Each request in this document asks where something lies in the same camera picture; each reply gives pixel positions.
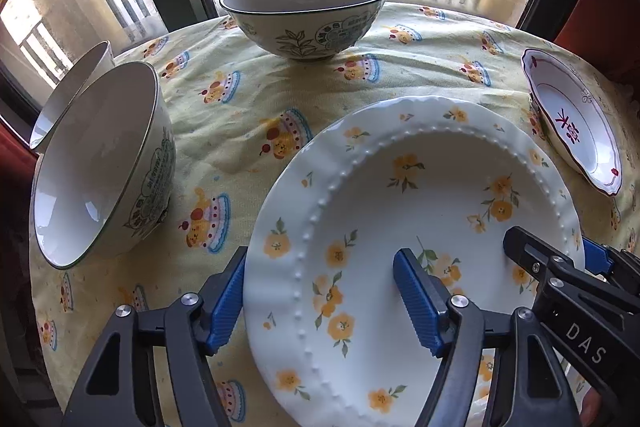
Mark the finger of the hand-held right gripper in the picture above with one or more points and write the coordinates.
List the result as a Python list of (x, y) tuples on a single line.
[(597, 257), (530, 249)]

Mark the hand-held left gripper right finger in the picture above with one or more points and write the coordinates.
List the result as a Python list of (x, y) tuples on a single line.
[(417, 302)]

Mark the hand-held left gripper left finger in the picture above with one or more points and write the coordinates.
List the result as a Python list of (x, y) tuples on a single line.
[(227, 302)]

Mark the yellow floral white plate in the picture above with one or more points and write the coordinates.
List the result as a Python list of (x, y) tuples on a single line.
[(400, 207)]

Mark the red patterned white plate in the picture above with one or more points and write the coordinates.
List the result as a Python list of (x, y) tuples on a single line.
[(575, 132)]

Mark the green leaf print bowl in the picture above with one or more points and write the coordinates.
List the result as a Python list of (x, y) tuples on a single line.
[(300, 32), (100, 167), (75, 87)]

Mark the yellow cartoon print tablecloth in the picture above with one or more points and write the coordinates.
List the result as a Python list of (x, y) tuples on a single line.
[(240, 147)]

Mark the red curtain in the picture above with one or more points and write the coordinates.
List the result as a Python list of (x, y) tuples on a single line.
[(615, 7), (17, 134)]

